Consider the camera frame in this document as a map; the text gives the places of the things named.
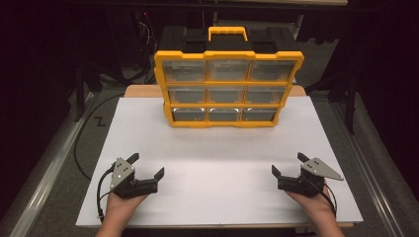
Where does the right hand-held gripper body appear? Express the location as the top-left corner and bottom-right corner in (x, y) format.
(277, 157), (345, 198)

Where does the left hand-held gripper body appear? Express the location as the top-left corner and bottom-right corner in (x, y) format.
(109, 157), (159, 199)

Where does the person's left hand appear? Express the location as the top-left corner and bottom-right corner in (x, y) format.
(104, 192), (148, 221)

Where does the person's right hand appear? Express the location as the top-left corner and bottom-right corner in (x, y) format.
(286, 189), (336, 222)

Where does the white board sheet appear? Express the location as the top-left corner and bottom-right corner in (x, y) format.
(75, 96), (365, 229)

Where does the dark metal stand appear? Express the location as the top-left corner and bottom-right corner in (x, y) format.
(73, 60), (87, 123)
(345, 70), (360, 136)

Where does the set of clear plastic drawers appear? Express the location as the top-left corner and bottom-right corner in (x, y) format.
(162, 59), (296, 122)

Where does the yellow black drawer organizer cabinet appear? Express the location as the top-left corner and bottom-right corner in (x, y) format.
(153, 26), (305, 129)

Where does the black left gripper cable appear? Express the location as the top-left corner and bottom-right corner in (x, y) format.
(96, 165), (116, 222)

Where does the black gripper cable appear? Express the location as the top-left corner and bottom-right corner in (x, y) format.
(96, 165), (116, 222)
(310, 179), (338, 218)

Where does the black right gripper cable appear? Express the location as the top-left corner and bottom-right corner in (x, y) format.
(310, 179), (338, 218)

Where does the aluminium floor rail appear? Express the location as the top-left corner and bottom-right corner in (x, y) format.
(6, 92), (97, 237)
(331, 102), (407, 237)

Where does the long black floor cable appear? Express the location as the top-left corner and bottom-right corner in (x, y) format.
(73, 93), (126, 182)

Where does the bundle of thin wires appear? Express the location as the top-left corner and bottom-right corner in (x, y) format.
(137, 12), (158, 68)

